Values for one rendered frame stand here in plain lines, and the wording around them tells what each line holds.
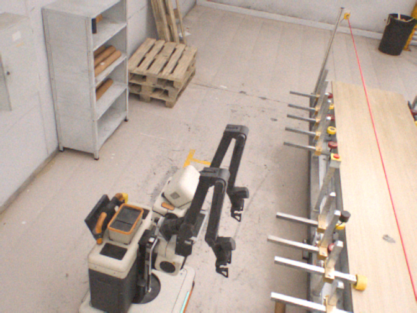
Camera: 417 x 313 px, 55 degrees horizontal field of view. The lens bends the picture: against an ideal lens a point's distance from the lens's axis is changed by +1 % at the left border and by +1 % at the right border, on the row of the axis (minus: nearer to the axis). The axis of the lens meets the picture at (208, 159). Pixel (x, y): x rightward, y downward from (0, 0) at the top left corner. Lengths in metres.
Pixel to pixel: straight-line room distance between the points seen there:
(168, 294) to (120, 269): 0.62
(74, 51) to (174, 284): 2.26
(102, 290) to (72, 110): 2.14
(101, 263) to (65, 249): 1.17
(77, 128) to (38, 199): 0.82
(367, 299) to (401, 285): 0.27
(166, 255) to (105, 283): 0.43
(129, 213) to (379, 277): 1.56
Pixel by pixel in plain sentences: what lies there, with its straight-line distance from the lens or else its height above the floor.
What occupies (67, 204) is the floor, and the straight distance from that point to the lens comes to 4.02.
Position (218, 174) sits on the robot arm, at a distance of 1.80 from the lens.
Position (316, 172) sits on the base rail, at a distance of 3.60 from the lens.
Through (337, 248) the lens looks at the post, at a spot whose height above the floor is 1.13.
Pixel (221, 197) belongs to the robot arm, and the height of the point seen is 1.51.
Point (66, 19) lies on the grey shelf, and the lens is 3.89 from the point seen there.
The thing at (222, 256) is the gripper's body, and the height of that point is 1.12.
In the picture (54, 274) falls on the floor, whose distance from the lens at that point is 3.49.
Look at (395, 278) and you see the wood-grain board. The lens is 2.72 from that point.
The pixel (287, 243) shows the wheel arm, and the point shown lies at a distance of 2.65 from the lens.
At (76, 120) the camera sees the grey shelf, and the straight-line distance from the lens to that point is 4.32.
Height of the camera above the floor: 2.74
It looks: 37 degrees down
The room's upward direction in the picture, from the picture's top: 9 degrees clockwise
